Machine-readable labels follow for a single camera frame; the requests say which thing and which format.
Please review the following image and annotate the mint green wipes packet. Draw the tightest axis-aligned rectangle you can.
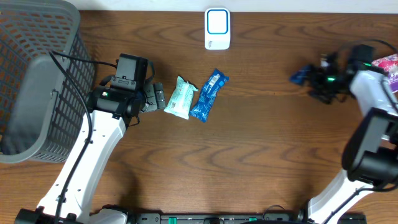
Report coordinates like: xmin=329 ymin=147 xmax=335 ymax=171
xmin=164 ymin=76 xmax=198 ymax=119

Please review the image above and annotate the grey plastic mesh basket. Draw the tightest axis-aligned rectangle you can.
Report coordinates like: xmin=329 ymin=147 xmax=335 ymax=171
xmin=1 ymin=1 xmax=95 ymax=163

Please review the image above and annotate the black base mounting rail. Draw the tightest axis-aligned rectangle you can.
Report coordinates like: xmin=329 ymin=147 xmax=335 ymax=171
xmin=99 ymin=205 xmax=368 ymax=224

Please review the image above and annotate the white barcode scanner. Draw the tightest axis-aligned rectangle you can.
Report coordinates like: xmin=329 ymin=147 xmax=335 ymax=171
xmin=204 ymin=7 xmax=231 ymax=50

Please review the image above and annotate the blue snack wrapper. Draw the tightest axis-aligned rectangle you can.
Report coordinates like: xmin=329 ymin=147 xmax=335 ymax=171
xmin=190 ymin=68 xmax=229 ymax=123

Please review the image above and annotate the purple noodle packet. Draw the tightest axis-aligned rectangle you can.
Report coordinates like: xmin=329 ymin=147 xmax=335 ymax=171
xmin=372 ymin=54 xmax=398 ymax=93

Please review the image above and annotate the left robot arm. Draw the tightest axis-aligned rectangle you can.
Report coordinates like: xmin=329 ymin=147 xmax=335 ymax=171
xmin=15 ymin=83 xmax=165 ymax=223

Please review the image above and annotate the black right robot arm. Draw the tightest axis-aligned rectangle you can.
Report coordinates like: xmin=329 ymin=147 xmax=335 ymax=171
xmin=297 ymin=39 xmax=397 ymax=223

